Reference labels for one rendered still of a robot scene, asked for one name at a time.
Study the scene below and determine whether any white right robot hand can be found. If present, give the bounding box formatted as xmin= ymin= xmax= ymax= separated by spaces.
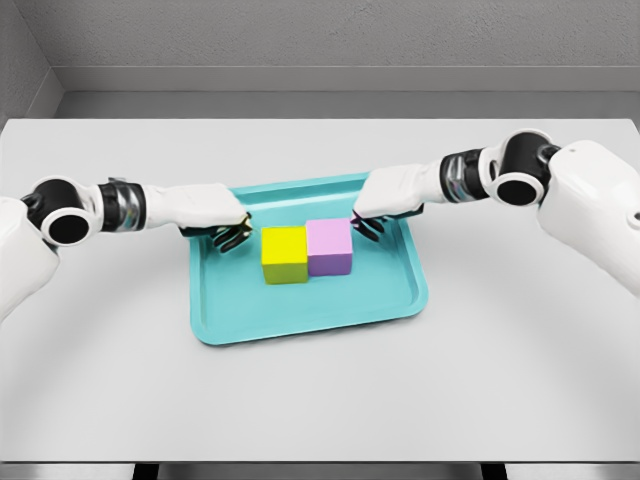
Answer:
xmin=349 ymin=165 xmax=427 ymax=242

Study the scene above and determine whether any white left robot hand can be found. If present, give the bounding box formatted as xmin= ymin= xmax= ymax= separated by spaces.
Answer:
xmin=171 ymin=182 xmax=253 ymax=253

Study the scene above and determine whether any pink cube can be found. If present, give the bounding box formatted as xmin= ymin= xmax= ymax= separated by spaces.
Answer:
xmin=305 ymin=217 xmax=355 ymax=278

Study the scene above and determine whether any yellow cube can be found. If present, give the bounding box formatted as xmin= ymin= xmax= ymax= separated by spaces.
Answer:
xmin=261 ymin=225 xmax=309 ymax=286

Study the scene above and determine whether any teal tray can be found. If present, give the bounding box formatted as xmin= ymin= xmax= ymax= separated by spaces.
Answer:
xmin=188 ymin=171 xmax=430 ymax=347

